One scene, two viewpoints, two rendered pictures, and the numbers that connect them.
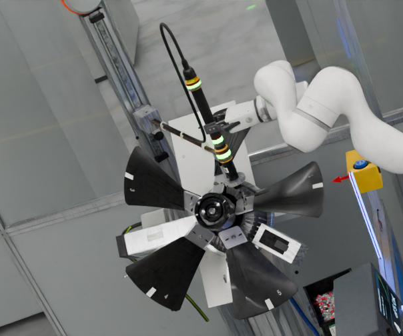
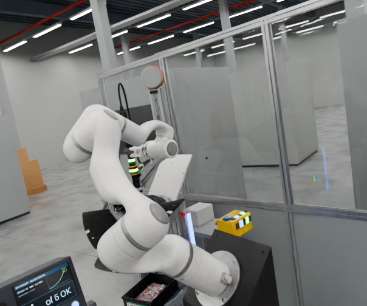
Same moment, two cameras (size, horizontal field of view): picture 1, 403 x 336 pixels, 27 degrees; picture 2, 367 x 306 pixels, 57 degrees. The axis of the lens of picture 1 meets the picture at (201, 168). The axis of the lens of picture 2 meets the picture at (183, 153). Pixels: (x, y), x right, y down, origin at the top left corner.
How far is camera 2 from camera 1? 171 cm
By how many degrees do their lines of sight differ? 32
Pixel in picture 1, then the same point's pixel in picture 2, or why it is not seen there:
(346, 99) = (93, 131)
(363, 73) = (284, 170)
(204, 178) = (158, 190)
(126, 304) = not seen: hidden behind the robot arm
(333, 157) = (258, 217)
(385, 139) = (98, 169)
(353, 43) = (281, 149)
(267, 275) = not seen: hidden behind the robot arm
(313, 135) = (70, 149)
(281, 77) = (89, 110)
